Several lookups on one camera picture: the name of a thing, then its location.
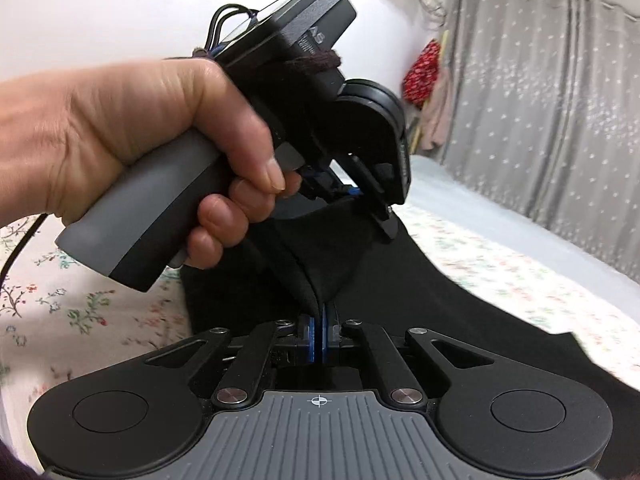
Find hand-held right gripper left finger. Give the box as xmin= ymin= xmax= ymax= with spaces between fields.
xmin=144 ymin=316 xmax=317 ymax=408

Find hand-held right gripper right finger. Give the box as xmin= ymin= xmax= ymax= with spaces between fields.
xmin=322 ymin=316 xmax=494 ymax=407

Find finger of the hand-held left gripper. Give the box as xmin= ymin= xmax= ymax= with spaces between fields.
xmin=331 ymin=152 xmax=400 ymax=242
xmin=299 ymin=166 xmax=347 ymax=202

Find black pants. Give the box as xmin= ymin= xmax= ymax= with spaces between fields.
xmin=180 ymin=195 xmax=608 ymax=411

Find person's left forearm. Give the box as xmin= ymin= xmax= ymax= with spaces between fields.
xmin=0 ymin=79 xmax=37 ymax=223

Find person's left hand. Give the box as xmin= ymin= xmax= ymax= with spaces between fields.
xmin=35 ymin=57 xmax=303 ymax=271

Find pink hanging garment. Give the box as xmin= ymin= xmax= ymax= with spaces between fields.
xmin=417 ymin=67 xmax=454 ymax=151

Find grey blanket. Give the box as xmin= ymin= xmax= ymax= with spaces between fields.
xmin=407 ymin=154 xmax=640 ymax=311

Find red floral hanging cloth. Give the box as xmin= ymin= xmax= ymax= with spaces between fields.
xmin=402 ymin=40 xmax=444 ymax=108

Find grey star-patterned curtain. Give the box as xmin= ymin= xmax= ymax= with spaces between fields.
xmin=440 ymin=0 xmax=640 ymax=281

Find floral printed bed sheet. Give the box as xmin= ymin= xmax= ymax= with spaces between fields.
xmin=0 ymin=200 xmax=640 ymax=401

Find black wire loop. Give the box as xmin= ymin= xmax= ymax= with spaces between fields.
xmin=207 ymin=4 xmax=262 ymax=47

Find black cable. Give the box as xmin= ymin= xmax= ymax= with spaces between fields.
xmin=0 ymin=214 xmax=49 ymax=283

